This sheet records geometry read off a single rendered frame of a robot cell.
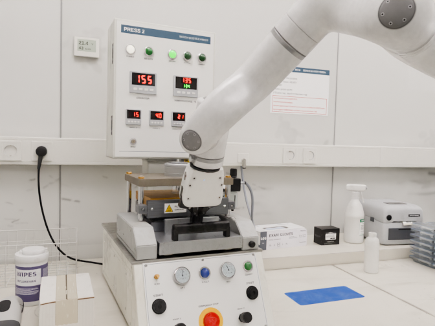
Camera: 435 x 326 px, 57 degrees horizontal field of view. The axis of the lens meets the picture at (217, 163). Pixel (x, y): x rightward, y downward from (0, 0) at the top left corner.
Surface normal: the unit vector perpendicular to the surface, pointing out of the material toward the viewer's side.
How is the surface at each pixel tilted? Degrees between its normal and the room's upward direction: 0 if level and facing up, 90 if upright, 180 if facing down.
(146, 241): 41
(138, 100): 90
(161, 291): 65
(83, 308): 89
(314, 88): 90
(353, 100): 90
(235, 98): 73
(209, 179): 108
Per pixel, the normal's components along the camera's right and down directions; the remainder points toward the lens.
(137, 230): 0.29, -0.72
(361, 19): -0.96, 0.00
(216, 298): 0.38, -0.37
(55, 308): 0.37, 0.04
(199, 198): 0.37, 0.38
